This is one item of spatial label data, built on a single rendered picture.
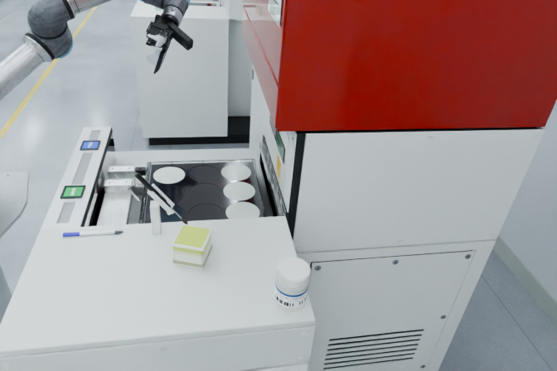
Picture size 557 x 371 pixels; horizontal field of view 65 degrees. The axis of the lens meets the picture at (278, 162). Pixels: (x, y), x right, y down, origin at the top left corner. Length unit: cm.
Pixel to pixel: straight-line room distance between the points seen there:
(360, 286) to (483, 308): 117
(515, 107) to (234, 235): 80
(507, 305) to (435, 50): 178
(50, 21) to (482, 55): 129
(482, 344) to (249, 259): 154
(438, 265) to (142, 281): 93
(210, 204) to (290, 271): 49
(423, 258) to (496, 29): 72
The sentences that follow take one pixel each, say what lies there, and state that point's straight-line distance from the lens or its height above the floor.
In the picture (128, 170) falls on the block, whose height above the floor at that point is 91.
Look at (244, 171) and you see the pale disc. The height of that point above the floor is 90.
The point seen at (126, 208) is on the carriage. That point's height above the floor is 88.
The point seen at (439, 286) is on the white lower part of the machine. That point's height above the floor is 63.
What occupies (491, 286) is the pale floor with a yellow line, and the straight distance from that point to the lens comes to 270.
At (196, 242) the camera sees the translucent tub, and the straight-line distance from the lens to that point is 102.
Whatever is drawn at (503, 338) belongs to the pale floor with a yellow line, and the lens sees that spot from 247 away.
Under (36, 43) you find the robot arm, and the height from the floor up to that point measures 122.
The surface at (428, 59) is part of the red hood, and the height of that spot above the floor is 141.
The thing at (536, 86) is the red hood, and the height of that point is 134.
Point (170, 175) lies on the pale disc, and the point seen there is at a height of 90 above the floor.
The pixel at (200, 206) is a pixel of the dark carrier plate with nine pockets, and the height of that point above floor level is 90.
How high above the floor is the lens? 172
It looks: 32 degrees down
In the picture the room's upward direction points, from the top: 5 degrees clockwise
